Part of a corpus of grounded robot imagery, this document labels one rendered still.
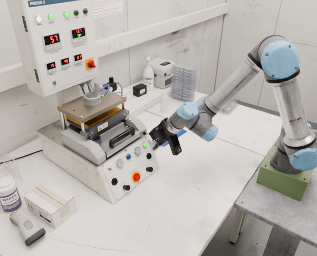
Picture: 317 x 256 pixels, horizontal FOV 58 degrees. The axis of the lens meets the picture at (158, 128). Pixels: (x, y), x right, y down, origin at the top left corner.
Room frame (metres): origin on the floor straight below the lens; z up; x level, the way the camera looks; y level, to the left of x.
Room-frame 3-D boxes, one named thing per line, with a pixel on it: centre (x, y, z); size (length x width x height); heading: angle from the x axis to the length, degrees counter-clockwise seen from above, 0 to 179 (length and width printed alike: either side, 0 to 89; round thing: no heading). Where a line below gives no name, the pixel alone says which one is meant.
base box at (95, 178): (1.20, 0.29, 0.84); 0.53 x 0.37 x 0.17; 52
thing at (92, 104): (1.22, 0.32, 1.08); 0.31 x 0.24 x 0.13; 142
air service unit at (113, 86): (1.44, 0.28, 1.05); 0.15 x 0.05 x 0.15; 142
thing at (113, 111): (1.19, 0.31, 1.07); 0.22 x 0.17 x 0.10; 142
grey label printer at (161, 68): (2.16, -0.01, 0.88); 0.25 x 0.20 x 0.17; 48
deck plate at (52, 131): (1.21, 0.34, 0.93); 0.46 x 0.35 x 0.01; 52
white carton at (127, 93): (1.77, 0.29, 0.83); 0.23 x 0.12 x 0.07; 153
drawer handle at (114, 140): (1.07, 0.17, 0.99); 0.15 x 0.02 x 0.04; 142
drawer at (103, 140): (1.16, 0.27, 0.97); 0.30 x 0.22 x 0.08; 52
